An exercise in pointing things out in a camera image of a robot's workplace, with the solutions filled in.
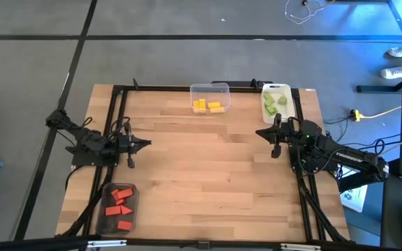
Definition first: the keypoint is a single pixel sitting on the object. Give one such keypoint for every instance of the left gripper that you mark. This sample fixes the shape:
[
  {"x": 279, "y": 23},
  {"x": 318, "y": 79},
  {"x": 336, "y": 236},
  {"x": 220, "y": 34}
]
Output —
[{"x": 124, "y": 143}]

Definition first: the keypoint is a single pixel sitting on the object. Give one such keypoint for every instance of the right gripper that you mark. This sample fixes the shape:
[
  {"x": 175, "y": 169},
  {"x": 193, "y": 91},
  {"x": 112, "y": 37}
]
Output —
[{"x": 284, "y": 134}]

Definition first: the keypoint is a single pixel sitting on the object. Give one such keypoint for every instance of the green arch block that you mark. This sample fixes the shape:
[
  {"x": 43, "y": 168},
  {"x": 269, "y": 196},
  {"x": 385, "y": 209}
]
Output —
[{"x": 270, "y": 111}]

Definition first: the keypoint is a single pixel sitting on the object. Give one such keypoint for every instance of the red triangular block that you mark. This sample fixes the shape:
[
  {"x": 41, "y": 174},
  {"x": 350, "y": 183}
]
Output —
[{"x": 126, "y": 210}]

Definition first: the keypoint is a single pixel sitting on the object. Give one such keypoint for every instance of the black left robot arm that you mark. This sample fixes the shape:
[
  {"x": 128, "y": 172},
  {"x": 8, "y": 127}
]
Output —
[{"x": 89, "y": 139}]

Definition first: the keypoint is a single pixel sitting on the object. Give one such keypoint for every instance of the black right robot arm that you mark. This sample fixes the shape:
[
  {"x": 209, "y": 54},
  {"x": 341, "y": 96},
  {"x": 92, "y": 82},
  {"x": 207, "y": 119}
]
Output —
[{"x": 347, "y": 157}]

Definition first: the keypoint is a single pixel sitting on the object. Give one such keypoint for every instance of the white plastic bin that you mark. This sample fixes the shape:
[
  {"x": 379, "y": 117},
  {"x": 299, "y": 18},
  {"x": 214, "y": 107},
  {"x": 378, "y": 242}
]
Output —
[{"x": 286, "y": 115}]

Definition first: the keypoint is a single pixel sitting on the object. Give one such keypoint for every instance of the clear plastic bin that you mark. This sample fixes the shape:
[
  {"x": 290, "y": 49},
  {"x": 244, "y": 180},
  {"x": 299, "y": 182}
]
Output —
[{"x": 218, "y": 92}]

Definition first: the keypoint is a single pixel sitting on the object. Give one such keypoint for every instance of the yellow power plug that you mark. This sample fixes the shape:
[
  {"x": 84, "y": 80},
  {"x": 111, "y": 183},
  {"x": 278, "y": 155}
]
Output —
[{"x": 355, "y": 114}]

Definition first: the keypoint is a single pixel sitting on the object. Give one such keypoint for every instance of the dark smoky plastic bin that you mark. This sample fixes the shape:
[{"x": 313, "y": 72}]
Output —
[{"x": 103, "y": 226}]

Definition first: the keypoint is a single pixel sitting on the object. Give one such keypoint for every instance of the black metal beam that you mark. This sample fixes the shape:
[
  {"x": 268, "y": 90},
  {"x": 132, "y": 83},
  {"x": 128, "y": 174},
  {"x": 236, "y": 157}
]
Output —
[{"x": 351, "y": 184}]

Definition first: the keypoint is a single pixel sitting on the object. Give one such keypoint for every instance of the white paper sheet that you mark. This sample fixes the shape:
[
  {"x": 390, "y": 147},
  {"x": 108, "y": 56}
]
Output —
[{"x": 356, "y": 198}]

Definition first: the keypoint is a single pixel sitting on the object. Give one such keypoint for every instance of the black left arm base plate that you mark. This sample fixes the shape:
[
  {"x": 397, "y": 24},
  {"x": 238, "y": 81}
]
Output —
[{"x": 82, "y": 158}]

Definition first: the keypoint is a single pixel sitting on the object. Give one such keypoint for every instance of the black aluminium table frame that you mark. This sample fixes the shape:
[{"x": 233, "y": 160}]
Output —
[{"x": 159, "y": 88}]

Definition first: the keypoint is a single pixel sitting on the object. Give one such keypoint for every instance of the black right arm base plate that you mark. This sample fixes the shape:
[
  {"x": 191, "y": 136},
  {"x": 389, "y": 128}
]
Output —
[{"x": 326, "y": 165}]

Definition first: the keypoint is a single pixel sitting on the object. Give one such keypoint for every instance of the black desk frame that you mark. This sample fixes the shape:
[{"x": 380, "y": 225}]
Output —
[{"x": 379, "y": 89}]

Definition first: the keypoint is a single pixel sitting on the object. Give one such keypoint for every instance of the black camera rig crossbar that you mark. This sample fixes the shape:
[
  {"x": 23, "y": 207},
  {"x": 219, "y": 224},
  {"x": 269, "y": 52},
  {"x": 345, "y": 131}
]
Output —
[{"x": 30, "y": 244}]

